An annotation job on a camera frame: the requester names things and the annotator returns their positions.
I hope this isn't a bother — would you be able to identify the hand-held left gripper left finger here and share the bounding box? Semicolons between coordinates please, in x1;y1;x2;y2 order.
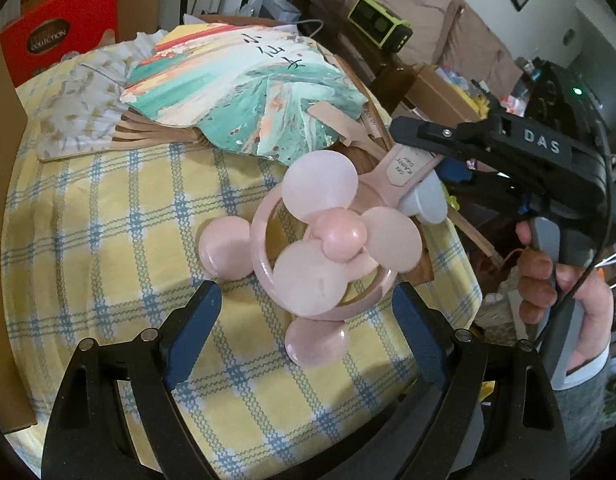
40;280;224;480

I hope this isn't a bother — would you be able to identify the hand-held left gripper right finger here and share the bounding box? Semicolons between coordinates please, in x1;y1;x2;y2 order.
392;282;574;480

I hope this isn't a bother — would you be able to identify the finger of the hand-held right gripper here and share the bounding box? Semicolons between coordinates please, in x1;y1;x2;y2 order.
389;114;510;159
437;158;520;197

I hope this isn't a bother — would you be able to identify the pink mouse-eared handheld fan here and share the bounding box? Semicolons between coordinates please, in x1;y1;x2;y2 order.
198;145;446;367

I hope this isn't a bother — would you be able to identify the brown cardboard box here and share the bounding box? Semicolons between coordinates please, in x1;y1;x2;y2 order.
0;30;36;433

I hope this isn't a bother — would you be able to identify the painted round paper fan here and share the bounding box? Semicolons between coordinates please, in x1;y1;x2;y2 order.
120;22;369;166

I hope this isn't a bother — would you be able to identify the grey-white paper folding fan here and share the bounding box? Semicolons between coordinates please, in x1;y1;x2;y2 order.
35;30;169;161

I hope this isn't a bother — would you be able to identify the person's right forearm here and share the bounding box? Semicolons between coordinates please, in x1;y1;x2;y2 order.
550;350;616;480

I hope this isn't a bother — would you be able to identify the person's right hand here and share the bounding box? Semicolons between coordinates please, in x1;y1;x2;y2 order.
515;221;615;376

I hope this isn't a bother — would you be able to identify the shallow cardboard tray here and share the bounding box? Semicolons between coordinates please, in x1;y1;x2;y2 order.
403;64;489;121

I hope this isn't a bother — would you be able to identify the pile of colourful small items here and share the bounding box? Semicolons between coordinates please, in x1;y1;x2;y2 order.
438;62;529;111

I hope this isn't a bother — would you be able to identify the yellow plaid tablecloth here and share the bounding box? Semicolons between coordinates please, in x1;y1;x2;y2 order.
0;35;481;480

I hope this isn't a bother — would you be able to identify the green and black radio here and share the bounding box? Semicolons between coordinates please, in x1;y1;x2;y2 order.
348;0;413;52

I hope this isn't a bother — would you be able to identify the blue-grey small box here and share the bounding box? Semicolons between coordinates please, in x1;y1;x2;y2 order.
260;0;301;23

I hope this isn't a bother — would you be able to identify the red gift box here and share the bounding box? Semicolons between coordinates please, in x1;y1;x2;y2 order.
0;0;121;88

